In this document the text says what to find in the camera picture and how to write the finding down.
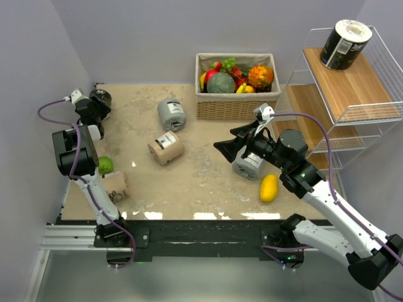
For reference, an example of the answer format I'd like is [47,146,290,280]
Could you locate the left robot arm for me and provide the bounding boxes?
[52,123,134,247]

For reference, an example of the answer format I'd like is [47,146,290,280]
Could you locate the green guava fruit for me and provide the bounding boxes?
[98,156,114,175]

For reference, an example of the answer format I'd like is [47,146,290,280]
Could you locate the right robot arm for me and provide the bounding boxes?
[213,121,402,290]

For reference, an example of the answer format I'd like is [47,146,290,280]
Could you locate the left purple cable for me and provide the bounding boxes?
[37,99,138,270]

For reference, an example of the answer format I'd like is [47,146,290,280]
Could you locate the green grapes bunch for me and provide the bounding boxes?
[221,57,236,72]

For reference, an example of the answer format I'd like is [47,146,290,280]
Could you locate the green melon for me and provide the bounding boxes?
[207,72,236,94]

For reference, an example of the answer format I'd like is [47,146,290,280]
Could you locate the grey paper towel roll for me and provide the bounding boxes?
[232,149,264,180]
[157,98,187,132]

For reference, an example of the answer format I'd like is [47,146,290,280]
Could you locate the yellow banana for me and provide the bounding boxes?
[236,83,256,94]

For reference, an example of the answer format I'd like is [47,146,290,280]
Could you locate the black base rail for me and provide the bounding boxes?
[40,218,347,264]

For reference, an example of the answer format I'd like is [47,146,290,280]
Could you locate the black paper towel roll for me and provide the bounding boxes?
[89,89,112,120]
[320,20,373,70]

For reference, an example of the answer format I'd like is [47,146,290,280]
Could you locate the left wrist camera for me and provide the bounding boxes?
[63,89,89,106]

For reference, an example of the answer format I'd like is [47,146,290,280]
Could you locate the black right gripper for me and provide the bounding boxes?
[214,118,289,171]

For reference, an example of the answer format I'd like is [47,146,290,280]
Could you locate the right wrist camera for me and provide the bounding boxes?
[253,103,275,137]

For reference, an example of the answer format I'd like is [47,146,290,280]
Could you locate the brown paper towel roll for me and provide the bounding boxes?
[147,131,184,166]

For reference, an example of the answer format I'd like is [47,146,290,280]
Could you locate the red apple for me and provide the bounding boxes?
[204,70,218,84]

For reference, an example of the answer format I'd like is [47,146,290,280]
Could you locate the orange pumpkin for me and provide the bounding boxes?
[247,65,274,89]

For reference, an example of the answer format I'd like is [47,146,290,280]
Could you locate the yellow mango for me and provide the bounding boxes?
[259,174,278,203]

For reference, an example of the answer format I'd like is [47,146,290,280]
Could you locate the brown paper towel roll cartoon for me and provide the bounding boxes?
[102,172,130,203]

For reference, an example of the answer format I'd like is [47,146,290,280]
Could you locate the woven wicker fruit basket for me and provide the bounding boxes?
[195,53,281,120]

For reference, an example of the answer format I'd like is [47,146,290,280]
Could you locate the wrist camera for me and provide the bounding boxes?
[253,103,275,137]
[63,89,89,106]

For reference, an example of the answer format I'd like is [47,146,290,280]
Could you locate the white wire wooden shelf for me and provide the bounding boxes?
[271,28,402,176]

